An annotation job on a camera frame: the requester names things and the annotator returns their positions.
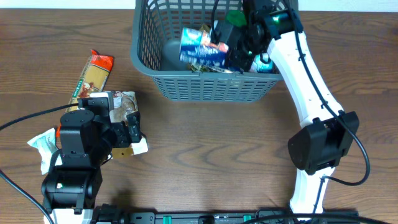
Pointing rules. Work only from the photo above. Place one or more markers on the brown white snack bag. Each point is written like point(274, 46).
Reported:
point(125, 103)

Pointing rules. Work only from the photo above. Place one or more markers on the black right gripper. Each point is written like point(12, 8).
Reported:
point(229, 38)

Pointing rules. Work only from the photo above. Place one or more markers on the white crumpled packet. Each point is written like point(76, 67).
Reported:
point(45, 143)

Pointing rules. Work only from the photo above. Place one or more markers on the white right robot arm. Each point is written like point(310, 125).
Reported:
point(327, 131)

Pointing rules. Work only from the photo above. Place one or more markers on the blue tissue pack box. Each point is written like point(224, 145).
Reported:
point(200, 48)

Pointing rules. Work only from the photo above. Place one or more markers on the grey plastic basket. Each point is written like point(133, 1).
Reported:
point(156, 34)

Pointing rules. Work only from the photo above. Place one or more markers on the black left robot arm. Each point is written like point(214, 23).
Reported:
point(87, 138)

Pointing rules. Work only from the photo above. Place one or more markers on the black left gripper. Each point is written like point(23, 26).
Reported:
point(123, 139)

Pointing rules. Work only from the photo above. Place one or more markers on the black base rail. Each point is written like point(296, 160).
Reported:
point(112, 214)

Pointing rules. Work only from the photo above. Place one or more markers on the spaghetti pasta packet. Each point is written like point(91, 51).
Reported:
point(93, 76)

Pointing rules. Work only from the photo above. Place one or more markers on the gold foil coffee bag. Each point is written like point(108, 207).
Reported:
point(203, 68)

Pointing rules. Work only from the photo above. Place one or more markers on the green lid glass jar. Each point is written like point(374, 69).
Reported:
point(236, 18)

